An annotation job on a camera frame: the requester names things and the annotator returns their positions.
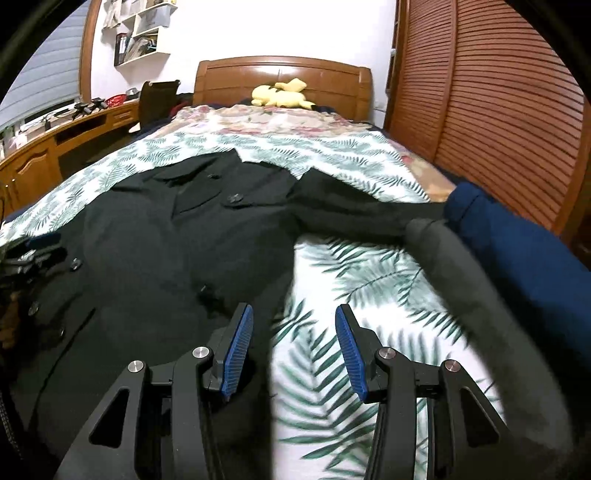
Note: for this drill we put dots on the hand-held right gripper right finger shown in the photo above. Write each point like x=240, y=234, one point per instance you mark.
x=348, y=350

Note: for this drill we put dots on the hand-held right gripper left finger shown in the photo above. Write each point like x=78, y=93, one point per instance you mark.
x=238, y=350

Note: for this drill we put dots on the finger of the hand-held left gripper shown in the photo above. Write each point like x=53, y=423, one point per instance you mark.
x=39, y=259

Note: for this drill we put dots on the black coat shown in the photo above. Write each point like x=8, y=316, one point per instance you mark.
x=152, y=240

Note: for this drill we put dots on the bed with leaf-pattern cover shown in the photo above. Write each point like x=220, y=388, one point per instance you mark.
x=351, y=295

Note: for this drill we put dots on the wooden desk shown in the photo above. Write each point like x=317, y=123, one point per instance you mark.
x=32, y=161

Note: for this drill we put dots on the grey cloth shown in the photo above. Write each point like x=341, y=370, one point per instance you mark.
x=475, y=295

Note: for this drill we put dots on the black items on desk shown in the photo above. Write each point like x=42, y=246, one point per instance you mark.
x=90, y=107

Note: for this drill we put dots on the red thing on desk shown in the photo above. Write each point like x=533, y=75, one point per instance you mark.
x=116, y=100

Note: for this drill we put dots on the grey window blind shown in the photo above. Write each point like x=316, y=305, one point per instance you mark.
x=41, y=69

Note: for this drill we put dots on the dark chair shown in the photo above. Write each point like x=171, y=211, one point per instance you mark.
x=157, y=101

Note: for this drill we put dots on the blue cloth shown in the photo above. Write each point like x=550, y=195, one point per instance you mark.
x=521, y=249

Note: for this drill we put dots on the floral quilt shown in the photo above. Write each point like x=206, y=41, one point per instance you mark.
x=277, y=121

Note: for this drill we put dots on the yellow plush toy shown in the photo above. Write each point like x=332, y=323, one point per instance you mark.
x=281, y=96

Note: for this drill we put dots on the wooden headboard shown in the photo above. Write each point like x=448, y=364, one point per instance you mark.
x=231, y=83

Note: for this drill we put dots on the wooden louvred wardrobe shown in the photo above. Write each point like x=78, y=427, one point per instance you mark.
x=489, y=92

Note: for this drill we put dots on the white wall shelf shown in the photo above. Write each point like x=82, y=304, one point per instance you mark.
x=138, y=44

